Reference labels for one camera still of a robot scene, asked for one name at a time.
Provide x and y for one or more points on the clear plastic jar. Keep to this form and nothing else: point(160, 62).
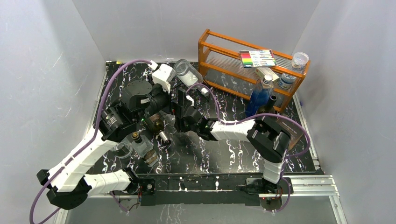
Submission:
point(299, 61)

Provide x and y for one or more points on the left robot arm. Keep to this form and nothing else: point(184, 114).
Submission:
point(69, 183)

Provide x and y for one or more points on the round clear glass bottle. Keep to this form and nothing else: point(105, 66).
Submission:
point(122, 150)

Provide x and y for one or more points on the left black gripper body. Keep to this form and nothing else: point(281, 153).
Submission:
point(161, 100)

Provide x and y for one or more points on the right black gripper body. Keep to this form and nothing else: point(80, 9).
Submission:
point(182, 126)

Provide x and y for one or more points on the dark olive wine bottle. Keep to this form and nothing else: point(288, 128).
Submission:
point(269, 106)

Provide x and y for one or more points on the large clear glass bottle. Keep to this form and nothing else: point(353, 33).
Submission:
point(190, 76)

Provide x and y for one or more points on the orange wooden shelf rack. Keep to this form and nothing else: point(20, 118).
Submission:
point(220, 64)

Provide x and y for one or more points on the blue glass bottle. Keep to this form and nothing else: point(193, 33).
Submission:
point(260, 95)

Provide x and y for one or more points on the square clear liquor bottle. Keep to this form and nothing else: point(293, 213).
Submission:
point(144, 148)

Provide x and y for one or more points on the coloured marker pen set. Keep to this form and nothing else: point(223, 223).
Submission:
point(257, 58)

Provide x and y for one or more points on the small white carton box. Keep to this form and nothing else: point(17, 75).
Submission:
point(261, 72)

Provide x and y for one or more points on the brown book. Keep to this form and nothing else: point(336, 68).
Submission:
point(295, 132)

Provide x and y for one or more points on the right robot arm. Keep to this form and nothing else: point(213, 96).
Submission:
point(268, 138)

